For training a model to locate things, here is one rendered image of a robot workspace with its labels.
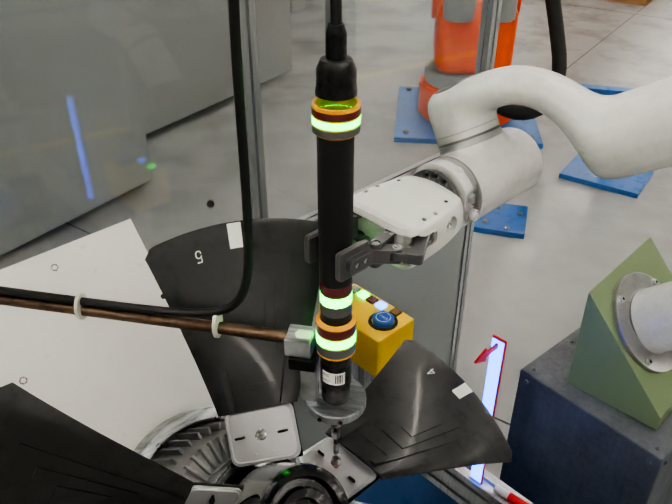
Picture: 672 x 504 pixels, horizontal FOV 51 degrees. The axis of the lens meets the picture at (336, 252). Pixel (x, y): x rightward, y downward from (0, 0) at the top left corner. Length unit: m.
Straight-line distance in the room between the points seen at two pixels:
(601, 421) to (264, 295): 0.76
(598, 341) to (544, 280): 2.04
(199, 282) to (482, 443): 0.44
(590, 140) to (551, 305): 2.49
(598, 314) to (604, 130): 0.62
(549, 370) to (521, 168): 0.69
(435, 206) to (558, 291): 2.61
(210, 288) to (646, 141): 0.51
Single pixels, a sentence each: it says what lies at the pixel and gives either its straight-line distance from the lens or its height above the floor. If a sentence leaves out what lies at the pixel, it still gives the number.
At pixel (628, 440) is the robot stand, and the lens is 1.39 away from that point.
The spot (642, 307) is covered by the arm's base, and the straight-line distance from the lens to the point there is 1.37.
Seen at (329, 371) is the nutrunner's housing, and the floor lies 1.36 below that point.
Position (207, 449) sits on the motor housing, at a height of 1.19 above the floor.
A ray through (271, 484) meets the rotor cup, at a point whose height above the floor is 1.27.
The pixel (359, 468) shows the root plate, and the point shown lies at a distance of 0.91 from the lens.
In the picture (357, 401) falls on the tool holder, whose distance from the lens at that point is 0.81.
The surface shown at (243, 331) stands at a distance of 0.78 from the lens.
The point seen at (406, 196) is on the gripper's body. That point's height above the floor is 1.53.
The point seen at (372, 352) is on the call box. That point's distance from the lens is 1.28.
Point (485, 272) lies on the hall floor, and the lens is 3.37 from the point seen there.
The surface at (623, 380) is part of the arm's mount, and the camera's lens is 1.39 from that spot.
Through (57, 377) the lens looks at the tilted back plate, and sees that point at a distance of 1.01.
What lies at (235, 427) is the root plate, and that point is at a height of 1.25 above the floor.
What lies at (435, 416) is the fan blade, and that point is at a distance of 1.00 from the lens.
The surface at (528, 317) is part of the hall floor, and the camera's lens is 3.14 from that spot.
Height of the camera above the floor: 1.89
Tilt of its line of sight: 33 degrees down
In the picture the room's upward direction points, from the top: straight up
